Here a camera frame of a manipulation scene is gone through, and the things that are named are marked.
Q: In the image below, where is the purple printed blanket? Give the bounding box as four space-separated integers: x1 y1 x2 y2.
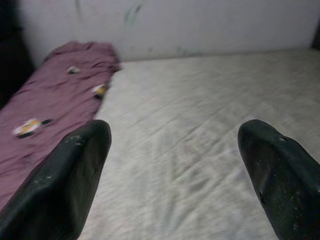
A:
0 41 123 208

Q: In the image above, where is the white quilted mattress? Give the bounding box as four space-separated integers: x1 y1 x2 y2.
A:
74 48 320 240

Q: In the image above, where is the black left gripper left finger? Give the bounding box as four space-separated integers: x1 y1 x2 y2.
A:
0 119 112 240

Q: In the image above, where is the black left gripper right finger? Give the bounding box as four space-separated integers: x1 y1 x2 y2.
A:
237 118 320 240

